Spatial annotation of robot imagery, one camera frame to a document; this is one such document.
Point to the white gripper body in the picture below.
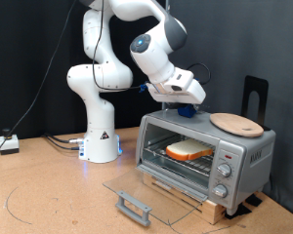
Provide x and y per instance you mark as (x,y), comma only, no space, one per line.
(185,92)

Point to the small blue object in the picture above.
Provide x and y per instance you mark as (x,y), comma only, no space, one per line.
(186,111)

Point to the white bread slice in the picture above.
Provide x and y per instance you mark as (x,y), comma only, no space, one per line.
(187,149)

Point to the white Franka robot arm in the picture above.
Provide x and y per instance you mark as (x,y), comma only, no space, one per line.
(97,78)

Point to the silver oven knob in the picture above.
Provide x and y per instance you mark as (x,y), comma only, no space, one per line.
(224,169)
(220,191)

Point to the silver toaster oven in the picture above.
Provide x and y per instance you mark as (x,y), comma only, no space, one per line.
(247,162)

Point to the vertical metal pole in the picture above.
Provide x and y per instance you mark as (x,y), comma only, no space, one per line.
(164,106)

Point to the round wooden cutting board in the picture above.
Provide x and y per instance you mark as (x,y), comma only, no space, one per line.
(237,125)

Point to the black metal bookend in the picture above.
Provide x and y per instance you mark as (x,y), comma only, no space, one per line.
(255,84)

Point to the wooden slatted crate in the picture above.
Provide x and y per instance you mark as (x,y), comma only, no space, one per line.
(211,211)

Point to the black foam pad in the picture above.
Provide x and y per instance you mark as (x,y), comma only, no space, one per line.
(254,200)
(237,211)

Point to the emergency stop button box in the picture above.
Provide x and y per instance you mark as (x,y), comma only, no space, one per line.
(9,143)

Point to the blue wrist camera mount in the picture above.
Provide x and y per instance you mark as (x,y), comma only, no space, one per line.
(143,88)

